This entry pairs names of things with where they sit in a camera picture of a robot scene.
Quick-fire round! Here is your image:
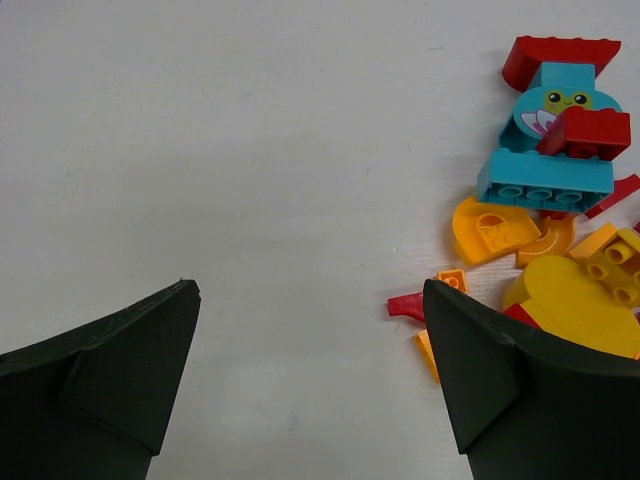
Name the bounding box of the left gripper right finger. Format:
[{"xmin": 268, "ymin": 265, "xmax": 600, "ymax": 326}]
[{"xmin": 423, "ymin": 280, "xmax": 639, "ymax": 480}]

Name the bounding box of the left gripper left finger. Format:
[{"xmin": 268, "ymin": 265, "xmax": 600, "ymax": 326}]
[{"xmin": 1, "ymin": 280, "xmax": 200, "ymax": 479}]

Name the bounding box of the yellow round large brick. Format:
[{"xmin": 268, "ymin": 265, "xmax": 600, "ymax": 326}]
[{"xmin": 502, "ymin": 256, "xmax": 639, "ymax": 359}]

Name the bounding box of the small orange flat brick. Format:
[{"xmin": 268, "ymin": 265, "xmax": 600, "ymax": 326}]
[{"xmin": 414, "ymin": 330, "xmax": 441, "ymax": 384}]

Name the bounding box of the small orange square brick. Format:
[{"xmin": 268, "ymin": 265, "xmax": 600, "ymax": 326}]
[{"xmin": 436, "ymin": 269, "xmax": 469, "ymax": 293}]

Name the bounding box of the red curved slope brick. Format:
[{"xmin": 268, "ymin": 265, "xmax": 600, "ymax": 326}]
[{"xmin": 387, "ymin": 292, "xmax": 425, "ymax": 323}]

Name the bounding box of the orange arch brick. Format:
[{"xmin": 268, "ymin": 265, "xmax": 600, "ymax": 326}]
[{"xmin": 515, "ymin": 216, "xmax": 576, "ymax": 269}]

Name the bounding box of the yellow studded brick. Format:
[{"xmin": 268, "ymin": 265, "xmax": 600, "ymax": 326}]
[{"xmin": 568, "ymin": 223, "xmax": 639, "ymax": 310}]

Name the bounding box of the orange half round brick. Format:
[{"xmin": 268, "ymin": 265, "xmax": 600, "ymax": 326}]
[{"xmin": 452, "ymin": 196, "xmax": 541, "ymax": 266}]

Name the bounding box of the teal long brick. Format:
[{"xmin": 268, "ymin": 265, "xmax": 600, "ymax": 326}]
[{"xmin": 476, "ymin": 148, "xmax": 614, "ymax": 214}]

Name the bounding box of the red brick on frog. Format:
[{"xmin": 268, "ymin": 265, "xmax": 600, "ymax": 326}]
[{"xmin": 535, "ymin": 107, "xmax": 632, "ymax": 161}]

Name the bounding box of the teal frog printed brick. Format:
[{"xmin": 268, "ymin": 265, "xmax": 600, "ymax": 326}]
[{"xmin": 499, "ymin": 62, "xmax": 622, "ymax": 153}]

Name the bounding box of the red arch brick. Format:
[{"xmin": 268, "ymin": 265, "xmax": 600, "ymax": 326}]
[{"xmin": 502, "ymin": 35, "xmax": 622, "ymax": 92}]

